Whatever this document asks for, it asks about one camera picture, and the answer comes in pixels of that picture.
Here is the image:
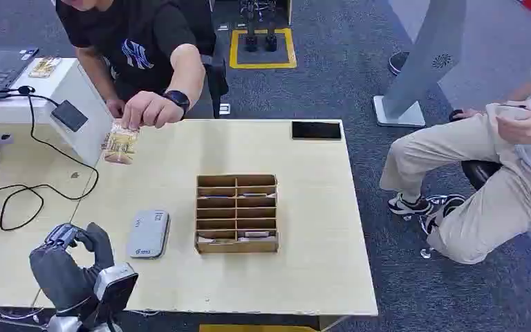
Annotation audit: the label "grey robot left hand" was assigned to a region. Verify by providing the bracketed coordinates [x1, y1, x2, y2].
[29, 222, 115, 313]

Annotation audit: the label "person's left hand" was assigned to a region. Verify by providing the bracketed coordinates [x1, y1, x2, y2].
[106, 98, 127, 120]

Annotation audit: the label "person's right hand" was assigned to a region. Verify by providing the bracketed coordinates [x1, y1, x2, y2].
[120, 91, 185, 131]

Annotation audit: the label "yellow printed card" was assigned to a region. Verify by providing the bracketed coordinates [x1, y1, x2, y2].
[101, 120, 141, 165]

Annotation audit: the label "black wristwatch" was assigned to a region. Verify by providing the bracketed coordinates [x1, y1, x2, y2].
[162, 89, 192, 116]

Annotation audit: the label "black power adapter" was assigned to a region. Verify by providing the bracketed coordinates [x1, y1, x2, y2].
[50, 99, 89, 133]

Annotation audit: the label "person in black shirt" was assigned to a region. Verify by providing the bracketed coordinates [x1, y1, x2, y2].
[55, 0, 230, 131]

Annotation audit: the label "stack of printed cards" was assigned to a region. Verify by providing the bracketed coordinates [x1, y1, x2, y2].
[28, 55, 63, 80]

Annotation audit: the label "wooden card box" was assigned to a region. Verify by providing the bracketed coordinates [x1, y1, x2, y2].
[194, 173, 279, 255]

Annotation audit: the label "black robot legs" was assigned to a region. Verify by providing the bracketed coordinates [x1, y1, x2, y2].
[239, 0, 279, 53]

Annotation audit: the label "black phone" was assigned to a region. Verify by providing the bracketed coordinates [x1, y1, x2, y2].
[290, 120, 343, 142]

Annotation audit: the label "black shoe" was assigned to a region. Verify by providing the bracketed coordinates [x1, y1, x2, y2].
[387, 50, 411, 77]

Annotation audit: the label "grey standing panel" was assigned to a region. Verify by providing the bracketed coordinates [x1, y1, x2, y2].
[372, 0, 469, 128]

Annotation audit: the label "black office chair with chrome base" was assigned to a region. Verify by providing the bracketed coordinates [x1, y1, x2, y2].
[418, 109, 505, 260]

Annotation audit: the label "seated person in beige trousers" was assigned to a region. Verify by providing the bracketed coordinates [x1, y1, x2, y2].
[379, 47, 531, 266]

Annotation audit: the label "white phone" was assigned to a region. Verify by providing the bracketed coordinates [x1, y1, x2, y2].
[493, 103, 531, 122]

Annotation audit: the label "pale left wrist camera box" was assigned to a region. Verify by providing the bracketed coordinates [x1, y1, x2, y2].
[82, 262, 140, 329]

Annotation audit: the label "black cable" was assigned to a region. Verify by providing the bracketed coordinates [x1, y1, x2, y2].
[0, 85, 100, 232]

